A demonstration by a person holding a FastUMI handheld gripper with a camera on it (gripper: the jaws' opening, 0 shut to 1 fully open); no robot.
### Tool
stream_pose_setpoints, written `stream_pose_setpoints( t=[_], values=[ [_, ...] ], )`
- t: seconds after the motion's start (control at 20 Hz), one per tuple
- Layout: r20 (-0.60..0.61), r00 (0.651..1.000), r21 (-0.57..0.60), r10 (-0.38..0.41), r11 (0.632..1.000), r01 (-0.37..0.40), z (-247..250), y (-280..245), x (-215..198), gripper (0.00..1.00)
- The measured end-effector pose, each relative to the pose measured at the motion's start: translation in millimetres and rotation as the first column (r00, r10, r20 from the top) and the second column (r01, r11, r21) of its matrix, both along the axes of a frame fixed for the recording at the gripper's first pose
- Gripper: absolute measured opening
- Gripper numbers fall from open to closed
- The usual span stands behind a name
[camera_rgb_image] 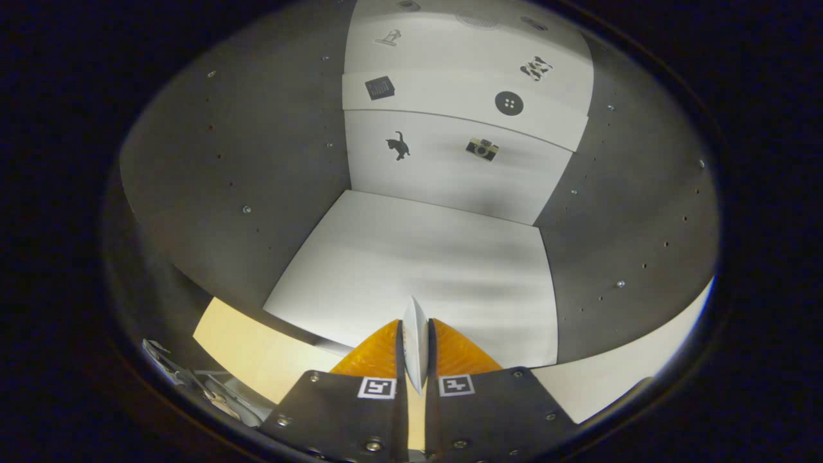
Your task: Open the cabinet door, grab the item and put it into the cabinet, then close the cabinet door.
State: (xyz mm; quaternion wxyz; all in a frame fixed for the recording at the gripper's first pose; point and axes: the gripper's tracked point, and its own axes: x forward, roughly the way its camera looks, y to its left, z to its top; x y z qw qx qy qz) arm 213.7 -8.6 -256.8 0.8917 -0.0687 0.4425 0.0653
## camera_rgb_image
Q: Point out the white cabinet shelf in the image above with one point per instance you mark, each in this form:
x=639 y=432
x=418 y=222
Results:
x=418 y=257

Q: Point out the grey cabinet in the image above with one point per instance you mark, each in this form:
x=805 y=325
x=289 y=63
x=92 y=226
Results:
x=257 y=161

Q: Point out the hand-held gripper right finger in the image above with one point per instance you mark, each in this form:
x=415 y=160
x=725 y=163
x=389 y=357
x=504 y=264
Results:
x=432 y=424

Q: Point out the clear cone-shaped bottle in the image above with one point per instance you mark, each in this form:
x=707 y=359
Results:
x=416 y=341

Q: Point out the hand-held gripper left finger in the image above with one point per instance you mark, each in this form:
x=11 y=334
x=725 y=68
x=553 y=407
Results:
x=402 y=424

